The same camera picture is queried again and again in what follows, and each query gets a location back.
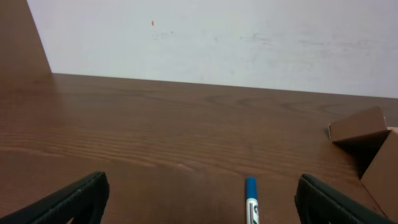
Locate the brown side panel left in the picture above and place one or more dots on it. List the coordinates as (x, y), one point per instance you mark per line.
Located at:
(22, 54)

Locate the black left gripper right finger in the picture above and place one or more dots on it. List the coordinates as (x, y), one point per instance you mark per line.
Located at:
(316, 202)

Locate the blue whiteboard marker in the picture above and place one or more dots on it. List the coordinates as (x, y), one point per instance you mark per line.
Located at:
(252, 206)

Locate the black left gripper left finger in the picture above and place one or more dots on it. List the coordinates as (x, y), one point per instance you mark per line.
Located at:
(83, 201)

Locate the open cardboard box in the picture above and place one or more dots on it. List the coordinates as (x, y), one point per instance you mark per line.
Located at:
(367, 137)

